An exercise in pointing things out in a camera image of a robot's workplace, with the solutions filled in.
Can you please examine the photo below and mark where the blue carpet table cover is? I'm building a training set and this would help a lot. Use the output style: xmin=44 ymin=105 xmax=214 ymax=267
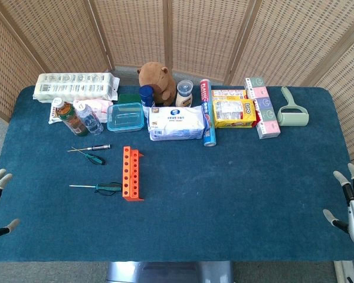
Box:
xmin=0 ymin=85 xmax=354 ymax=263

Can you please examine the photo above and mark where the clear container blue lid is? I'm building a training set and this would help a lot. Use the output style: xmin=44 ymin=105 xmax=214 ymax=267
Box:
xmin=106 ymin=102 xmax=146 ymax=134

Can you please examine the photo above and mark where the white blue wet wipes pack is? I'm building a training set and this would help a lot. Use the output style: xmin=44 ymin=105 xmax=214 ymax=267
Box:
xmin=147 ymin=105 xmax=208 ymax=142

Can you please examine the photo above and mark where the orange test tube rack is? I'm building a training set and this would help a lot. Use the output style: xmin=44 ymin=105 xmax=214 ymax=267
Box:
xmin=122 ymin=146 xmax=145 ymax=202

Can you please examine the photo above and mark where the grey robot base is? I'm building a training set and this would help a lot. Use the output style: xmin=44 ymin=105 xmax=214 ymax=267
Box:
xmin=105 ymin=260 xmax=234 ymax=283

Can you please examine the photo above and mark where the clear water bottle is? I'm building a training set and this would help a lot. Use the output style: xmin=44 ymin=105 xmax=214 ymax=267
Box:
xmin=73 ymin=101 xmax=104 ymax=136

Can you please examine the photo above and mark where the large green-black handle screwdriver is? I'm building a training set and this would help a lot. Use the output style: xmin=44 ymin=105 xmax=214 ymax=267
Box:
xmin=69 ymin=182 xmax=123 ymax=196

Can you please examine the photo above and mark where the wicker folding screen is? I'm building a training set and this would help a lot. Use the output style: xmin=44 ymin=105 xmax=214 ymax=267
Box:
xmin=0 ymin=0 xmax=354 ymax=170

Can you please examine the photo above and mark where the white mayonnaise squeeze bottle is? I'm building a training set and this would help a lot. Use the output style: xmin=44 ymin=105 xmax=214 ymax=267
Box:
xmin=175 ymin=79 xmax=194 ymax=108

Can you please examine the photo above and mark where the pink white snack bag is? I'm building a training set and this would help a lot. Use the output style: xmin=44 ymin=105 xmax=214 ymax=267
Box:
xmin=48 ymin=99 xmax=114 ymax=125

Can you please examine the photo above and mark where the yellow Lipo biscuit pack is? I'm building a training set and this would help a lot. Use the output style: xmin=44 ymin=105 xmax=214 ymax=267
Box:
xmin=212 ymin=98 xmax=258 ymax=129

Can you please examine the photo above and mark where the pale green lint roller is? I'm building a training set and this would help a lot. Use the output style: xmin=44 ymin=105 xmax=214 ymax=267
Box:
xmin=276 ymin=85 xmax=310 ymax=127

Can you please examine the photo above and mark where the dark green box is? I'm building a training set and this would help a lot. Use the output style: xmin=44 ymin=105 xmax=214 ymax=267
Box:
xmin=117 ymin=93 xmax=143 ymax=105

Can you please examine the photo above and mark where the pastel tissue packs bundle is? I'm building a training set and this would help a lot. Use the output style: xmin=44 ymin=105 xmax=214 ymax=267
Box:
xmin=244 ymin=77 xmax=281 ymax=140

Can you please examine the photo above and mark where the blue plastic wrap roll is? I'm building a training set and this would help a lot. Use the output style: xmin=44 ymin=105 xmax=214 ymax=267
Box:
xmin=199 ymin=78 xmax=217 ymax=147

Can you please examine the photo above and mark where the silver metal handle screwdriver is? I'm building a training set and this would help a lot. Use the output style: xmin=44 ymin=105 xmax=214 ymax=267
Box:
xmin=67 ymin=143 xmax=112 ymax=153

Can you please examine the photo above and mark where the green tea bottle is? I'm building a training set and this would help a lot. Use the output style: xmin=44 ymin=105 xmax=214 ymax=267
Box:
xmin=52 ymin=97 xmax=89 ymax=137

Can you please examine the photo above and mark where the blue white spray can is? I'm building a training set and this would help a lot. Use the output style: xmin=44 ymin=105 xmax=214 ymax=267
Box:
xmin=139 ymin=84 xmax=156 ymax=108

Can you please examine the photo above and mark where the small green-black handle screwdriver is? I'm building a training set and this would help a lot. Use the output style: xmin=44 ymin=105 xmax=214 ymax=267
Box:
xmin=71 ymin=146 xmax=106 ymax=166

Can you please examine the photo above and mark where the white red snack box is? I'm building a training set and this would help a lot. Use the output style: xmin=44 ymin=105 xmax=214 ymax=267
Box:
xmin=211 ymin=88 xmax=249 ymax=101

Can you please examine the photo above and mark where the brown capybara plush toy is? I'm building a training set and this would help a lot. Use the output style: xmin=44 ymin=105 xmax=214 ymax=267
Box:
xmin=136 ymin=61 xmax=178 ymax=107

